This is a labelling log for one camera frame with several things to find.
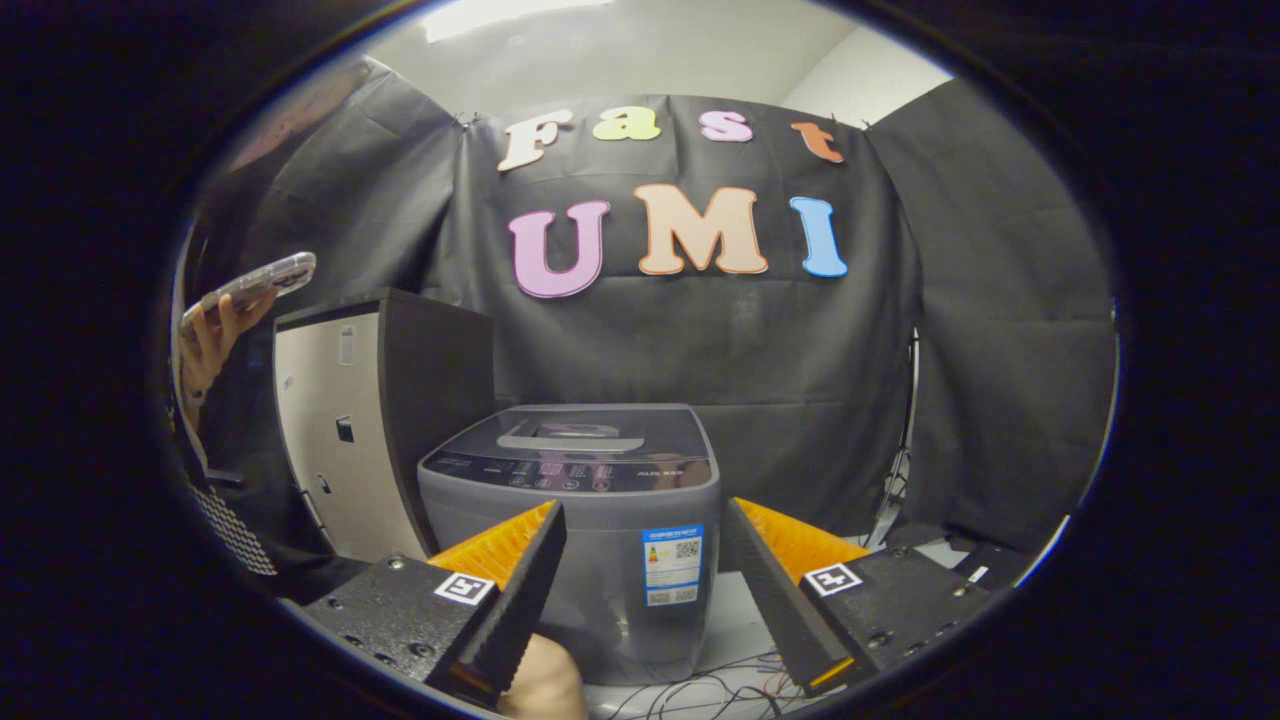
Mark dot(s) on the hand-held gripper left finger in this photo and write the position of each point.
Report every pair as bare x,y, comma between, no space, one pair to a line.
520,590

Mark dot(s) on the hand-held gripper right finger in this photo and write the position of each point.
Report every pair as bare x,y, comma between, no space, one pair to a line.
780,600

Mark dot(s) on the grey washing machine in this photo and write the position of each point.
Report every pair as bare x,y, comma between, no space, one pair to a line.
600,560

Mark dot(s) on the dark washing machine lid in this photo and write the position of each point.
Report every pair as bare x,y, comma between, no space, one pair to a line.
660,430

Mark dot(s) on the person's knee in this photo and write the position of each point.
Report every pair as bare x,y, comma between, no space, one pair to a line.
545,685

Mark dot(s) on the black and white cabinet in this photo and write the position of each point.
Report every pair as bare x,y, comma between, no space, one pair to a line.
340,470

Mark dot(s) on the black tripod stand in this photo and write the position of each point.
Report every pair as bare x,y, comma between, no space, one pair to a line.
908,400

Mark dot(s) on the black backdrop cloth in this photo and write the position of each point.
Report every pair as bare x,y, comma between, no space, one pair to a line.
780,360

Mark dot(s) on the clear-cased smartphone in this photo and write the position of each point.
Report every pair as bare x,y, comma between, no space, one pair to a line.
255,283

